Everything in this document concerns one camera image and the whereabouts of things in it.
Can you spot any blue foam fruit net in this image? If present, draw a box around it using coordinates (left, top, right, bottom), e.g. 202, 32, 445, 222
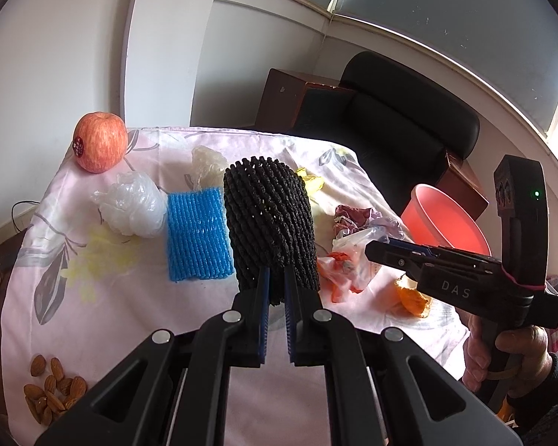
167, 186, 235, 283

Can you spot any clear bubble wrap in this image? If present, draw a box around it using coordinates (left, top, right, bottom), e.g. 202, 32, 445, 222
190, 145, 228, 191

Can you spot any orange peel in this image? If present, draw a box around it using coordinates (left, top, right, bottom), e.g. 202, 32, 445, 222
395, 275, 433, 319

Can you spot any white plastic bag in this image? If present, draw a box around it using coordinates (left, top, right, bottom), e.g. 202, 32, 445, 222
90, 172, 168, 239

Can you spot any black leather armchair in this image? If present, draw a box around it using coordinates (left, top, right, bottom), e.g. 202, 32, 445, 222
256, 51, 489, 224

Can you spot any person's right forearm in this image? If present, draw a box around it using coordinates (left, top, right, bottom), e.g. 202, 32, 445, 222
502, 353, 558, 446

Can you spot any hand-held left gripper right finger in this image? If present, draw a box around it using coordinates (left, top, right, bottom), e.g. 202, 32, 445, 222
283, 267, 524, 446

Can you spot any red apple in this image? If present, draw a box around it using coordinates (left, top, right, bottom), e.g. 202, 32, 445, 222
72, 111, 127, 174

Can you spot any clear orange snack wrapper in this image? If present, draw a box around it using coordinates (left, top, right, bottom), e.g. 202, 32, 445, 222
316, 231, 384, 306

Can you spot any black cable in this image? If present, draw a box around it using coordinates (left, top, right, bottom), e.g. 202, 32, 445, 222
10, 201, 40, 233

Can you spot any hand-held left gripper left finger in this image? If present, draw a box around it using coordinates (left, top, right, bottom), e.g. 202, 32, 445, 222
35, 267, 270, 446

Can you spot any pink plastic bucket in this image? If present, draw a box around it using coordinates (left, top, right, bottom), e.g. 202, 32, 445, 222
401, 184, 492, 256

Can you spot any person's right hand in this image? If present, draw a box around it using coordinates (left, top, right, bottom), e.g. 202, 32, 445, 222
462, 313, 558, 403

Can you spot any pile of almonds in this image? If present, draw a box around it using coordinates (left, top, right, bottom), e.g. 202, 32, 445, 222
23, 354, 89, 427

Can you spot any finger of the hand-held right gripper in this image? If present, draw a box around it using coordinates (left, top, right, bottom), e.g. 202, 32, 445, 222
365, 240, 489, 284
387, 237, 503, 270

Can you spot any pink floral tablecloth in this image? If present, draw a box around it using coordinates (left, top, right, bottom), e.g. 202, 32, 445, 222
0, 125, 470, 446

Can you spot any black foam fruit net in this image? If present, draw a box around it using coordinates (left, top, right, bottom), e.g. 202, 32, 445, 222
223, 157, 319, 307

